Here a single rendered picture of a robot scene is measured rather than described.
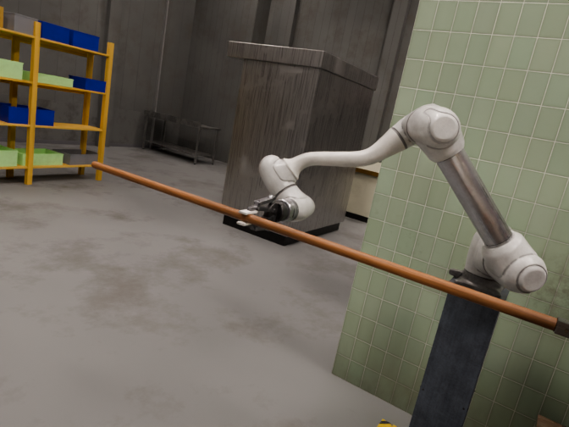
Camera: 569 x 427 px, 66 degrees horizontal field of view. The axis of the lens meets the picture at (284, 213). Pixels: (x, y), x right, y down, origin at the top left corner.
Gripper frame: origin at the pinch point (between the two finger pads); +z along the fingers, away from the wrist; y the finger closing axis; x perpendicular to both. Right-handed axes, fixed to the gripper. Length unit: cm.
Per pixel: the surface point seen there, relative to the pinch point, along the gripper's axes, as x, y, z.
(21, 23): 496, -80, -183
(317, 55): 166, -99, -319
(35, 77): 495, -20, -201
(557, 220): -88, -9, -126
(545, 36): -60, -90, -127
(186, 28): 821, -197, -766
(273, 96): 215, -50, -322
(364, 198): 175, 83, -585
